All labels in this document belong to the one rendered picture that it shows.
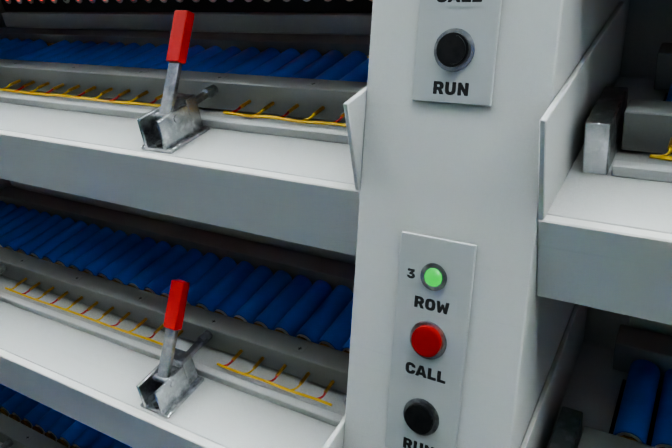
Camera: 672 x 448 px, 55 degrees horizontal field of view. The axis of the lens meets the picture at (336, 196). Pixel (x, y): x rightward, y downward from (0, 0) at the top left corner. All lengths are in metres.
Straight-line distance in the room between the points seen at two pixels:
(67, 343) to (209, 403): 0.16
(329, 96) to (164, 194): 0.13
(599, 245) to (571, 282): 0.03
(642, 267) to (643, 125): 0.08
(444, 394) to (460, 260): 0.07
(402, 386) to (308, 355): 0.13
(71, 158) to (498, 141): 0.32
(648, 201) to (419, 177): 0.11
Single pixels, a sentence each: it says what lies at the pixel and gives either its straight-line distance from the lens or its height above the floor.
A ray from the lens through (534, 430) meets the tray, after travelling 0.39.
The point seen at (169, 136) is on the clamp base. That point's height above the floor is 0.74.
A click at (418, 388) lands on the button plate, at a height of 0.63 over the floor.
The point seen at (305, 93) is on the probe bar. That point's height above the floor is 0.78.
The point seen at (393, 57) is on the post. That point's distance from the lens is 0.33.
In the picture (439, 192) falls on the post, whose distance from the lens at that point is 0.33.
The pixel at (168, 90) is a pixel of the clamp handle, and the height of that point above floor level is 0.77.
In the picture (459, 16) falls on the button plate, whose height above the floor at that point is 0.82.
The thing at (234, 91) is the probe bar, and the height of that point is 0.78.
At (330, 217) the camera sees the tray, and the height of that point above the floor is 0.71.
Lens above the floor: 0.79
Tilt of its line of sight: 11 degrees down
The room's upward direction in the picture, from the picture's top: 3 degrees clockwise
